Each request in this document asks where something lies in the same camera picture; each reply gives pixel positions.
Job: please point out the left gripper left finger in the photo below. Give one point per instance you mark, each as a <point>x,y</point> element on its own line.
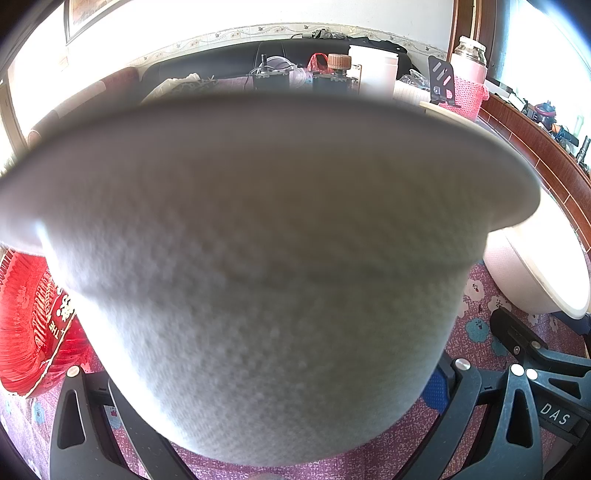
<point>83,445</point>

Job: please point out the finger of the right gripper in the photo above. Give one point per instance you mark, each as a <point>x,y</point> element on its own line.
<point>527,347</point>

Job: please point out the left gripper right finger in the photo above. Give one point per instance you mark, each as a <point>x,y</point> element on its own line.
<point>489,429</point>

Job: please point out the white foam bowl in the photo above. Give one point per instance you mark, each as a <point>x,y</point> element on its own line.
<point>269,279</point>
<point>539,264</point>

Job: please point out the red scalloped plate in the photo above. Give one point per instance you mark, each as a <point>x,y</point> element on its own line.
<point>41,336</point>

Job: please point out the purple floral tablecloth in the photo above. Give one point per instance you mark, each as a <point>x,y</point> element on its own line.
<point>28,422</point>

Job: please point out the wooden sideboard cabinet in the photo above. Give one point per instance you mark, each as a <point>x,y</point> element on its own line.
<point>565,179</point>

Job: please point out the white tissue pack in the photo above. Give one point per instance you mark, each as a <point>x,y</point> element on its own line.
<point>411,94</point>

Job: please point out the black phone stand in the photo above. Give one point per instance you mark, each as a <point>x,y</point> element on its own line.
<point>442,82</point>

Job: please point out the pink sleeved thermos bottle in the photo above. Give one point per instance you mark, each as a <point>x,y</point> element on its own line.
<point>470,70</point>

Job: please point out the white plastic jar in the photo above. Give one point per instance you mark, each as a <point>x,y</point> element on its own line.
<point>379,69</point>

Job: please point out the dark jar with cork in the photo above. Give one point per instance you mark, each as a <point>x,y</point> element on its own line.
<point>338,81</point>

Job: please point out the maroon armchair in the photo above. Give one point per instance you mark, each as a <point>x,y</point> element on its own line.
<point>110,92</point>

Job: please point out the red plastic bag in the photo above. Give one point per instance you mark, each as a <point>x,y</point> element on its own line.
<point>318,63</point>

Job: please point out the white cloth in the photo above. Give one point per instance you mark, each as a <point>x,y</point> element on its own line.
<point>168,85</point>

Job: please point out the black leather sofa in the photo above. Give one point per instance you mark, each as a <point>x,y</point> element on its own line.
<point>230,67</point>

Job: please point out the black round jar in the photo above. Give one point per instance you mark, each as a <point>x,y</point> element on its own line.
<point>272,74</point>

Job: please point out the framed horse painting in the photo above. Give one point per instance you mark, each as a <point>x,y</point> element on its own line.
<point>80,15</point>

